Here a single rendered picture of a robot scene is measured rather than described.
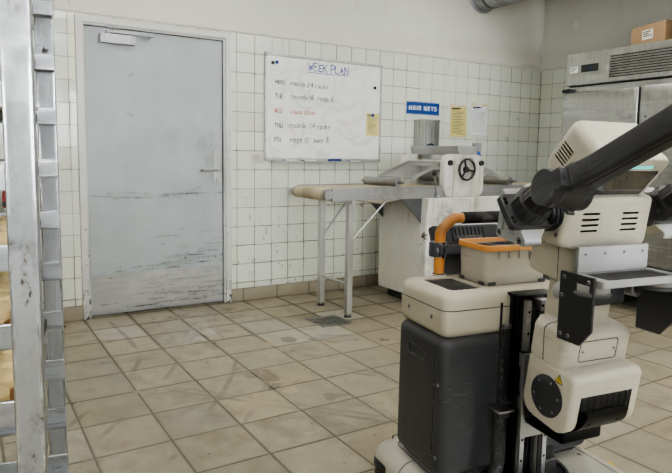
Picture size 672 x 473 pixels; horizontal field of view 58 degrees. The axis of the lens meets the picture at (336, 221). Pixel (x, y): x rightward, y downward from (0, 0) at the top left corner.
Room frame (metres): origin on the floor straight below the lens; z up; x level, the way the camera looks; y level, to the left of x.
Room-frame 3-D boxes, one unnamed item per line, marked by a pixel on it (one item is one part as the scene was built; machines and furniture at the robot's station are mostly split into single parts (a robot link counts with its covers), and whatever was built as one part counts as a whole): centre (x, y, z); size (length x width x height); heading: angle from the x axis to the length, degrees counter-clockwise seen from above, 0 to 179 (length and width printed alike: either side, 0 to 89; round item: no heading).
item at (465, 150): (5.06, -0.86, 1.23); 0.58 x 0.19 x 0.07; 32
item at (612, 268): (1.40, -0.65, 0.86); 0.28 x 0.16 x 0.22; 114
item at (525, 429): (1.54, -0.66, 0.55); 0.28 x 0.27 x 0.25; 114
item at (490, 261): (1.77, -0.49, 0.87); 0.23 x 0.15 x 0.11; 114
